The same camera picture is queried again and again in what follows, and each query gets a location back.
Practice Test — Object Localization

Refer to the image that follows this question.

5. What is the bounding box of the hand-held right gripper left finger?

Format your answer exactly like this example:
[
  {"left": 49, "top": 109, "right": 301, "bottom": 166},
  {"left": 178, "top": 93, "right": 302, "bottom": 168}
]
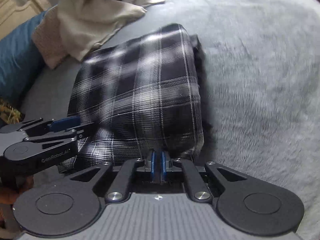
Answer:
[{"left": 69, "top": 151, "right": 157, "bottom": 203}]

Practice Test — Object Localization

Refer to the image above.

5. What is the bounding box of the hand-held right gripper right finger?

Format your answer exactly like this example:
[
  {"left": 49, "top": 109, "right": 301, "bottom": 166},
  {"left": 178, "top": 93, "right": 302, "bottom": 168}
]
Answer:
[{"left": 162, "top": 151, "right": 248, "bottom": 202}]

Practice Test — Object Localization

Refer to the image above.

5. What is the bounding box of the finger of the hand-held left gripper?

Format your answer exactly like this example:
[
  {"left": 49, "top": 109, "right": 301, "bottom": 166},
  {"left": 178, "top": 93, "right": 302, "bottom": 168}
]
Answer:
[
  {"left": 24, "top": 127, "right": 97, "bottom": 148},
  {"left": 19, "top": 116, "right": 97, "bottom": 137}
]

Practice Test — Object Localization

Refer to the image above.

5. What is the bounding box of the black white plaid shirt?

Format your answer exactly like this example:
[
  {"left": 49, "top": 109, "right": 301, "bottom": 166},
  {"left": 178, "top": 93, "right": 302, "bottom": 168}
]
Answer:
[{"left": 59, "top": 23, "right": 213, "bottom": 174}]

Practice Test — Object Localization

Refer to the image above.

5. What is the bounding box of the person's left hand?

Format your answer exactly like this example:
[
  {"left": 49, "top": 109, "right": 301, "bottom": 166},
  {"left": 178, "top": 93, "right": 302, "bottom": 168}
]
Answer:
[{"left": 0, "top": 176, "right": 34, "bottom": 205}]

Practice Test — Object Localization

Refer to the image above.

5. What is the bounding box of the pink checked knit cloth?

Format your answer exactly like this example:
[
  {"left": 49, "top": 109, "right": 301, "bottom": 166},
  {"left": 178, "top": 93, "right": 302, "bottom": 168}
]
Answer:
[{"left": 31, "top": 6, "right": 69, "bottom": 70}]

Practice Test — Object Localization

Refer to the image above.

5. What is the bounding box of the blue duvet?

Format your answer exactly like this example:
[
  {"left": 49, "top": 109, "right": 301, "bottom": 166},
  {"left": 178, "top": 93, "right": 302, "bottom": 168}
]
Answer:
[{"left": 0, "top": 10, "right": 48, "bottom": 100}]

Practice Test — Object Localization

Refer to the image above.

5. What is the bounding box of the cream knit sweater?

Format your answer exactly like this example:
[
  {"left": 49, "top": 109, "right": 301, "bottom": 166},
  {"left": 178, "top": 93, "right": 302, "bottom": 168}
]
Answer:
[{"left": 57, "top": 0, "right": 148, "bottom": 62}]

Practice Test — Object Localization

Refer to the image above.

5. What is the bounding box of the cream carved headboard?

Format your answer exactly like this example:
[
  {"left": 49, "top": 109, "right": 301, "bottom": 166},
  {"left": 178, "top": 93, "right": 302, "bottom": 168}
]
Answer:
[{"left": 0, "top": 0, "right": 53, "bottom": 40}]

